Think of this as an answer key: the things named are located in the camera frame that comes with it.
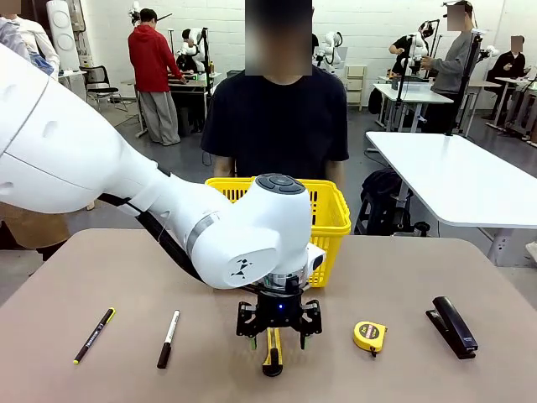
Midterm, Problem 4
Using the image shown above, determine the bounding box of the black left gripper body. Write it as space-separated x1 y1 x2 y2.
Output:
253 290 306 330

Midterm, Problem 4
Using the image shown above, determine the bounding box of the yellow black utility knife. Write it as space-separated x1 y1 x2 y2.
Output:
261 327 284 377

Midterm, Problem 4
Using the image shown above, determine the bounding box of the white marker with black cap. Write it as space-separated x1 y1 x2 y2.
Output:
156 309 181 370

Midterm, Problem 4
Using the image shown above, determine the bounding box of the person's right forearm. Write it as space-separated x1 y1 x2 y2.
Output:
212 154 234 179

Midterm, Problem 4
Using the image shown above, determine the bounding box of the person's left forearm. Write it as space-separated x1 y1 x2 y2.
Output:
324 159 347 192

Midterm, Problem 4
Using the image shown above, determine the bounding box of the yellow plastic shopping basket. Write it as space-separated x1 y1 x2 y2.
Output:
204 176 352 289

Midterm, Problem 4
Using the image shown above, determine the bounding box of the person in black t-shirt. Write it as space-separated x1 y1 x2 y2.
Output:
200 0 350 191

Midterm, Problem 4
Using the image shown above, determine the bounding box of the person in red hoodie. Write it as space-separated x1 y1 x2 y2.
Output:
127 8 185 147

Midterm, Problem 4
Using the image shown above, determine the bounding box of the bending person in black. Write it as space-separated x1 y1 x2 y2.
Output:
388 33 430 77

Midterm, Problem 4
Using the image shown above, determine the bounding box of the person in grey sweater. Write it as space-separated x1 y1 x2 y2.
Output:
420 1 478 136

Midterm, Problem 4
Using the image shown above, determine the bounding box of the seated person in black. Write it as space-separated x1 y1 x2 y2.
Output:
487 35 529 92

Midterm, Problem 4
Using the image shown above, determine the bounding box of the yellow tape measure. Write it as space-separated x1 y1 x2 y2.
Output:
352 321 388 359

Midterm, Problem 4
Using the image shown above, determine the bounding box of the black stapler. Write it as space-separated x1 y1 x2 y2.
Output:
425 296 480 361

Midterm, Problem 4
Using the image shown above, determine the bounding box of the black backpack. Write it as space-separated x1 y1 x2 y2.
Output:
354 167 415 236

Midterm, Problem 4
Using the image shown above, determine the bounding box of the black pen with yellow tips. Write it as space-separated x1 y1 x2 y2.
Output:
73 307 117 366

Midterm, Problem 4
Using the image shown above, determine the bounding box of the large white table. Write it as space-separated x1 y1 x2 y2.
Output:
365 130 537 266

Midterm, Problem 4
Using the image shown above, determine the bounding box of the white drawer cabinet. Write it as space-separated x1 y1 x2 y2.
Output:
345 64 369 107

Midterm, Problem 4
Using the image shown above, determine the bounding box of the white background table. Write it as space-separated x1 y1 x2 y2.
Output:
372 81 456 132

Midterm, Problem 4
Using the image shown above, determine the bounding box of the black office chair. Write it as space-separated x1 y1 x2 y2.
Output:
79 64 128 113

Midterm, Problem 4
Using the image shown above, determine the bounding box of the white tower air conditioner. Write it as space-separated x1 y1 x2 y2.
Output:
45 0 81 72

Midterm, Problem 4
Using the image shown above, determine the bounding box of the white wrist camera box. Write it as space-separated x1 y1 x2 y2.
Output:
305 244 328 288

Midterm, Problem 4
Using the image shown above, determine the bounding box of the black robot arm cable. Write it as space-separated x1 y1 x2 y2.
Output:
99 192 304 296

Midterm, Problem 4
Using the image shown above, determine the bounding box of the black camera stand pole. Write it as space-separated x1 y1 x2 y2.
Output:
394 34 417 129
444 28 486 138

